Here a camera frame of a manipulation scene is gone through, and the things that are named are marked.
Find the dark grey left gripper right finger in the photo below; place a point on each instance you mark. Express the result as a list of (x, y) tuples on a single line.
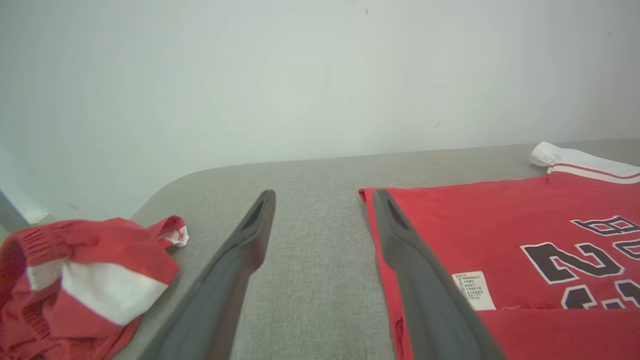
[(435, 310)]

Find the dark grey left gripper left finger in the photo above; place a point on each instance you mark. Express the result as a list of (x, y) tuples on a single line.
[(215, 305)]

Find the red basketball jersey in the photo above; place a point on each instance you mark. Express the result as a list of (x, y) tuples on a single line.
[(475, 225)]

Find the red basketball shorts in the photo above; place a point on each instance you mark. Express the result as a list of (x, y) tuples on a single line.
[(100, 240)]

